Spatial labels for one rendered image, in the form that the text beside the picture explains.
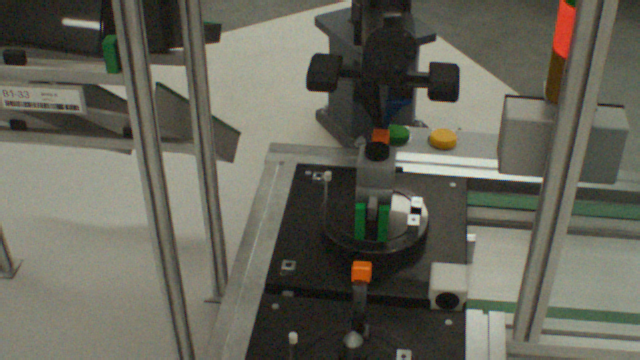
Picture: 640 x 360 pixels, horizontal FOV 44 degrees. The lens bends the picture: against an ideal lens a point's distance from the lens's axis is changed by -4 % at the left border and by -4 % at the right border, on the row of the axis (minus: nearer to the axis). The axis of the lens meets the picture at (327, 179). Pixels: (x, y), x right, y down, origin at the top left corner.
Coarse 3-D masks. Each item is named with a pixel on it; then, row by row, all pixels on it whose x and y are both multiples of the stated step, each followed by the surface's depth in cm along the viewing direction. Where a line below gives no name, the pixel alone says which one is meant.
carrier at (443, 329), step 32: (256, 320) 94; (288, 320) 94; (320, 320) 94; (384, 320) 94; (416, 320) 94; (448, 320) 94; (256, 352) 90; (288, 352) 90; (320, 352) 88; (352, 352) 82; (384, 352) 88; (416, 352) 90; (448, 352) 90
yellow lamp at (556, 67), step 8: (552, 48) 75; (552, 56) 75; (560, 56) 74; (552, 64) 75; (560, 64) 74; (552, 72) 75; (560, 72) 74; (552, 80) 75; (560, 80) 74; (552, 88) 76; (552, 96) 76
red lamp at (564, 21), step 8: (560, 0) 72; (560, 8) 72; (568, 8) 70; (560, 16) 72; (568, 16) 71; (560, 24) 72; (568, 24) 71; (560, 32) 72; (568, 32) 71; (560, 40) 73; (568, 40) 72; (560, 48) 73
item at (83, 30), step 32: (0, 0) 76; (32, 0) 75; (64, 0) 74; (96, 0) 73; (160, 0) 83; (0, 32) 77; (32, 32) 76; (64, 32) 75; (96, 32) 74; (160, 32) 85
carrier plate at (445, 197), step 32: (320, 192) 112; (416, 192) 112; (448, 192) 112; (288, 224) 107; (448, 224) 107; (288, 256) 102; (320, 256) 102; (416, 256) 102; (448, 256) 102; (288, 288) 98; (320, 288) 98; (384, 288) 98; (416, 288) 98
